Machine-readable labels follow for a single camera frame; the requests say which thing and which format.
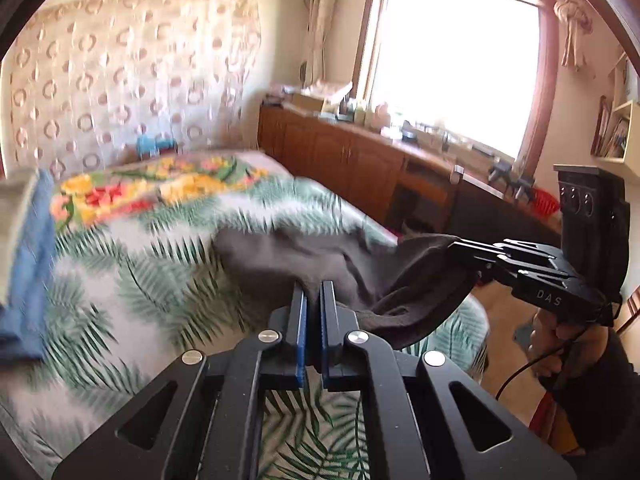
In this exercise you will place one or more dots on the blue plastic bag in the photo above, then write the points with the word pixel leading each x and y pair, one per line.
pixel 155 146

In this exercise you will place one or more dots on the person's right hand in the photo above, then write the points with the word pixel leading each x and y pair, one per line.
pixel 545 340

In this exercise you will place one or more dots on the folded grey-green pants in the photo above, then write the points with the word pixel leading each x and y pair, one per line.
pixel 12 205

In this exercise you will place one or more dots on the knotted curtain tie-back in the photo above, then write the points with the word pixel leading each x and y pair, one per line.
pixel 572 25

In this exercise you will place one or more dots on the red basket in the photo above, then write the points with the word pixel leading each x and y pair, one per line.
pixel 546 202

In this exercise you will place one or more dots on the floral pillow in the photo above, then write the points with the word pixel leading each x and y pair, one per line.
pixel 150 185

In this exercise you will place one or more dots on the black tripod clamp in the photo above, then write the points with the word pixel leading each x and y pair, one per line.
pixel 510 180

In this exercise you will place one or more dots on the wall bookshelf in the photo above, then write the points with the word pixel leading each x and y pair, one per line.
pixel 625 160

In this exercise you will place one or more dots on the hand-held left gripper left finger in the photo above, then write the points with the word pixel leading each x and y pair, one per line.
pixel 300 330

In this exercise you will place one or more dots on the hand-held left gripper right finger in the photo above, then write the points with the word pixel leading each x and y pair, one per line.
pixel 327 330

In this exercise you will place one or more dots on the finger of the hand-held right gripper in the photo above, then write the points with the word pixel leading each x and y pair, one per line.
pixel 490 252
pixel 530 269

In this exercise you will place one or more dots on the beige window curtain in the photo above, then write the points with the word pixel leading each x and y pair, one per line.
pixel 322 20

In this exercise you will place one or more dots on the black pants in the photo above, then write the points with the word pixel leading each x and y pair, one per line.
pixel 350 270

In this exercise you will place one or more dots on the wooden-framed window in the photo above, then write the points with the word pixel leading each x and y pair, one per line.
pixel 450 70

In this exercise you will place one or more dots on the person's right forearm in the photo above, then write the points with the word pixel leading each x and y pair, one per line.
pixel 595 390

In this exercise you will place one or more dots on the long wooden cabinet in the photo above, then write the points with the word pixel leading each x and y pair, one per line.
pixel 325 145

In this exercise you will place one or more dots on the folded blue jeans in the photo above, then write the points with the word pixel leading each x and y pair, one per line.
pixel 30 280

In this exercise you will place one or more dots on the bed with leaf-print sheet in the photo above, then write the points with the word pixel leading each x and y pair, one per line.
pixel 150 280

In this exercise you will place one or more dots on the circle-print curtain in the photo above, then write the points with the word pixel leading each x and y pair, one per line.
pixel 125 70

